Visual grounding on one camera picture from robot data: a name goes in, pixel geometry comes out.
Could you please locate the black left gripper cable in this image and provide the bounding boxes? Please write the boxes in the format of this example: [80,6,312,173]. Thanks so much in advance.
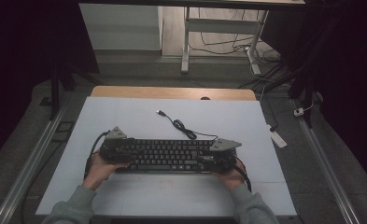
[83,131,111,180]

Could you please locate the black keyboard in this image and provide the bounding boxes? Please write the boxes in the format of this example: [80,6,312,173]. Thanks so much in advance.
[114,138,237,175]

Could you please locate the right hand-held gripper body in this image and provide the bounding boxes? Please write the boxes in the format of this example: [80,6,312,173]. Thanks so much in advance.
[206,138,243,174]

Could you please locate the black metal stand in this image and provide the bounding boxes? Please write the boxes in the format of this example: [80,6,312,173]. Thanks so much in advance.
[288,69,317,130]
[48,60,101,121]

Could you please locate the aluminium floor rail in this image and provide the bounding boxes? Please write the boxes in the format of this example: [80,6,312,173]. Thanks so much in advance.
[0,104,68,224]
[290,98,361,224]

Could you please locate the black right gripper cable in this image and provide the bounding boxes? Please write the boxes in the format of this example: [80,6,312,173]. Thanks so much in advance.
[233,156,253,193]

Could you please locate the person's right hand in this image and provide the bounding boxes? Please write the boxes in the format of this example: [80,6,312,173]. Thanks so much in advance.
[211,165,247,192]

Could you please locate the white cabinet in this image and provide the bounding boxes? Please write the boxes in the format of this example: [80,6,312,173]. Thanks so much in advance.
[78,3,163,51]

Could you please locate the person's left hand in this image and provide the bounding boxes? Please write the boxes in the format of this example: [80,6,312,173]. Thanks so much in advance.
[81,151,131,192]

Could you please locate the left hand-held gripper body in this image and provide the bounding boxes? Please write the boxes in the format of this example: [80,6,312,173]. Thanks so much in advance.
[98,126,136,163]

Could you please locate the dark curtain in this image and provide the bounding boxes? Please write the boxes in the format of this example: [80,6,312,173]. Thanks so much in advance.
[260,0,367,193]
[0,0,100,171]

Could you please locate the white desk frame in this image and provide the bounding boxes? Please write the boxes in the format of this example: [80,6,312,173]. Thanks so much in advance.
[180,7,270,76]

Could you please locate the black keyboard cable with plug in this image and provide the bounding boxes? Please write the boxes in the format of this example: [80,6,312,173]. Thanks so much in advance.
[155,109,219,142]

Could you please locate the white table cover sheet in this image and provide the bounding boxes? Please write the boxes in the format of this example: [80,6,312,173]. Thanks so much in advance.
[35,96,298,217]

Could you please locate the black floor cables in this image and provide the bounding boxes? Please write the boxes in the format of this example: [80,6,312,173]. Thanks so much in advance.
[189,7,294,91]

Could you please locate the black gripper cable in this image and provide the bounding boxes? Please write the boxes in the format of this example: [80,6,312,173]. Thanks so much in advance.
[233,156,253,193]
[83,131,111,180]

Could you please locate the black floor plate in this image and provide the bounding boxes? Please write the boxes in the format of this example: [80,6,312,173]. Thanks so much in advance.
[53,120,77,144]

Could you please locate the white power strip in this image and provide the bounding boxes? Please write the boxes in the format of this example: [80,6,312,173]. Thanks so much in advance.
[269,124,289,149]

